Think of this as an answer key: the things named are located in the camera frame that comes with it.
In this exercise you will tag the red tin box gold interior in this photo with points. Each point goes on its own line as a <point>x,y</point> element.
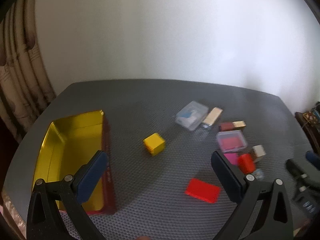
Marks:
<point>75,140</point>

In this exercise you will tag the grey honeycomb mat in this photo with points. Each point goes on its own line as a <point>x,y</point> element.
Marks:
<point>150,100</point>

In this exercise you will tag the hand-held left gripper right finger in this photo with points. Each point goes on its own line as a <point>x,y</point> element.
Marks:
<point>226,177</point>

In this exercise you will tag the blue cartoon eraser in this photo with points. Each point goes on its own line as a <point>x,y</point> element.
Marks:
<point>258,173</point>

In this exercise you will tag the beige printed curtain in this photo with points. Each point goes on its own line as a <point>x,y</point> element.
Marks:
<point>20,80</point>

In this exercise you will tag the yellow cube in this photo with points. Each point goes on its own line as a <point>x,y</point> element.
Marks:
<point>153,143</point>

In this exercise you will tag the gold rectangular bar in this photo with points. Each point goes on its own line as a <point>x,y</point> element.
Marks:
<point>212,116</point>

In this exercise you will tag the floral pouch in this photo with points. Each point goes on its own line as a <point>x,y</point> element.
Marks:
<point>311,117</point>

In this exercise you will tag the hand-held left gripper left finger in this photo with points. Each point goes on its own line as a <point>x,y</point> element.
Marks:
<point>92,177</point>

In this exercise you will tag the pink clear plastic box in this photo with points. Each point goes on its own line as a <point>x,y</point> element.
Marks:
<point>231,142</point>

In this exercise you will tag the dark wooden cabinet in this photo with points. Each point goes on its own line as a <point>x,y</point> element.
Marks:
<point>311,135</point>

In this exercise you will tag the red rounded block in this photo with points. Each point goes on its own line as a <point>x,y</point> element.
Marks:
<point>246,163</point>

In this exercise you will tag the beige patterned tablecloth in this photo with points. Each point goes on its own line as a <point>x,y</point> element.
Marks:
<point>10,217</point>

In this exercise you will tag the magenta block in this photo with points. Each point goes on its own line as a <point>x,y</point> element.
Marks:
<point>232,158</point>

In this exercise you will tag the white cube zigzag side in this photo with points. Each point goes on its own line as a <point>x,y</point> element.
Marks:
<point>258,152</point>

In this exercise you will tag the brown and beige block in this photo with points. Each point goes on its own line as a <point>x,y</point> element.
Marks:
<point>226,126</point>

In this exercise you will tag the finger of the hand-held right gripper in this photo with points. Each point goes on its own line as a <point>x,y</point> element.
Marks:
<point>313,158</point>
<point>296,169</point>

